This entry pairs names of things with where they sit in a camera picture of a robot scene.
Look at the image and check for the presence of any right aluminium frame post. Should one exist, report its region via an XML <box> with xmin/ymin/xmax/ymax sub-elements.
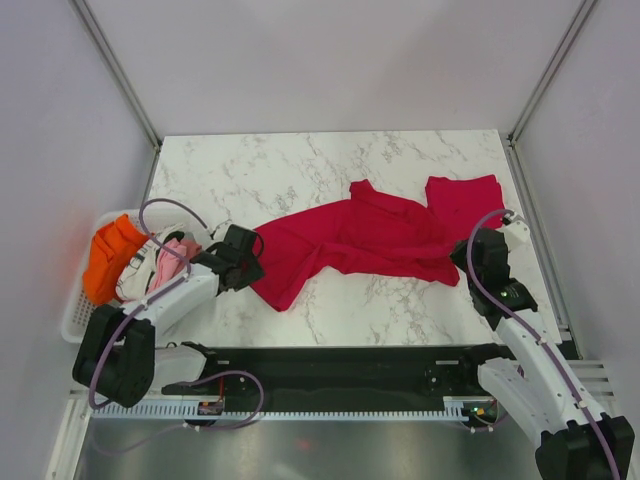
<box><xmin>505</xmin><ymin>0</ymin><xmax>601</xmax><ymax>146</ymax></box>

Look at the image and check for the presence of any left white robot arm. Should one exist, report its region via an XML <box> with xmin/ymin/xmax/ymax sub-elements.
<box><xmin>72</xmin><ymin>224</ymin><xmax>265</xmax><ymax>409</ymax></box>

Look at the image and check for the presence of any folded red t-shirt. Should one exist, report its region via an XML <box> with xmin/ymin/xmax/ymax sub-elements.
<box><xmin>425</xmin><ymin>175</ymin><xmax>505</xmax><ymax>241</ymax></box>

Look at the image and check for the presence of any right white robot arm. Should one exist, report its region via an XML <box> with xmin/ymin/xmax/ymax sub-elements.
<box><xmin>451</xmin><ymin>228</ymin><xmax>635</xmax><ymax>479</ymax></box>

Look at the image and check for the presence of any pink t-shirt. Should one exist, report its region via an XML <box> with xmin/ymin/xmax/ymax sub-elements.
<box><xmin>145</xmin><ymin>239</ymin><xmax>189</xmax><ymax>293</ymax></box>

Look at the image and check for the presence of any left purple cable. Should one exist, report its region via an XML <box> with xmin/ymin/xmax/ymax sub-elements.
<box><xmin>87</xmin><ymin>197</ymin><xmax>265</xmax><ymax>456</ymax></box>

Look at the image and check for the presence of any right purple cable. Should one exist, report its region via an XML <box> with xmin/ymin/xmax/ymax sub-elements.
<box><xmin>465</xmin><ymin>209</ymin><xmax>621</xmax><ymax>480</ymax></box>

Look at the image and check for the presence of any white slotted cable duct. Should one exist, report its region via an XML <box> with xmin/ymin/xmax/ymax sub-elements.
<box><xmin>91</xmin><ymin>397</ymin><xmax>499</xmax><ymax>422</ymax></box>

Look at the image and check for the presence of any red t-shirt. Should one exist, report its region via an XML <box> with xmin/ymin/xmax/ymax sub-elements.
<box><xmin>425</xmin><ymin>175</ymin><xmax>505</xmax><ymax>241</ymax></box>
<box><xmin>252</xmin><ymin>180</ymin><xmax>459</xmax><ymax>312</ymax></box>

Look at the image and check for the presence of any white printed t-shirt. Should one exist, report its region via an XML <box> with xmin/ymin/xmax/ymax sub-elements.
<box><xmin>115</xmin><ymin>240</ymin><xmax>160</xmax><ymax>302</ymax></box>

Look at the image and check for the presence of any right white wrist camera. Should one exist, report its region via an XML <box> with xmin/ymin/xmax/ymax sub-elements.
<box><xmin>500</xmin><ymin>212</ymin><xmax>531</xmax><ymax>252</ymax></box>

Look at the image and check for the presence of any orange t-shirt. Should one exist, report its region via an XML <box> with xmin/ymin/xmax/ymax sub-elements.
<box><xmin>82</xmin><ymin>214</ymin><xmax>148</xmax><ymax>305</ymax></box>

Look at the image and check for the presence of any white plastic laundry basket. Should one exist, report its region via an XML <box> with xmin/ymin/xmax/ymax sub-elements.
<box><xmin>61</xmin><ymin>204</ymin><xmax>216</xmax><ymax>344</ymax></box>

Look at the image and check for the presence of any left aluminium frame post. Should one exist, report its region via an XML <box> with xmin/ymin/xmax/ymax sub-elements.
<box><xmin>69</xmin><ymin>0</ymin><xmax>163</xmax><ymax>151</ymax></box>

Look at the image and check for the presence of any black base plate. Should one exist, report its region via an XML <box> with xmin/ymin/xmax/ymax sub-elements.
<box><xmin>162</xmin><ymin>344</ymin><xmax>515</xmax><ymax>411</ymax></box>

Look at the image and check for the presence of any purple cable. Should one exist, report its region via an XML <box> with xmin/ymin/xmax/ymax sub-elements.
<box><xmin>87</xmin><ymin>197</ymin><xmax>265</xmax><ymax>456</ymax></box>
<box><xmin>465</xmin><ymin>209</ymin><xmax>621</xmax><ymax>480</ymax></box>

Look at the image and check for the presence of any aluminium frame post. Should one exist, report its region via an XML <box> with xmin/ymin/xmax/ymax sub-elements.
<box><xmin>69</xmin><ymin>0</ymin><xmax>163</xmax><ymax>151</ymax></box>
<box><xmin>505</xmin><ymin>0</ymin><xmax>601</xmax><ymax>146</ymax></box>

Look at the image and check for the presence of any dusty rose t-shirt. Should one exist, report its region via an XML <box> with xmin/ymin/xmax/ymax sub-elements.
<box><xmin>180</xmin><ymin>238</ymin><xmax>202</xmax><ymax>260</ymax></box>

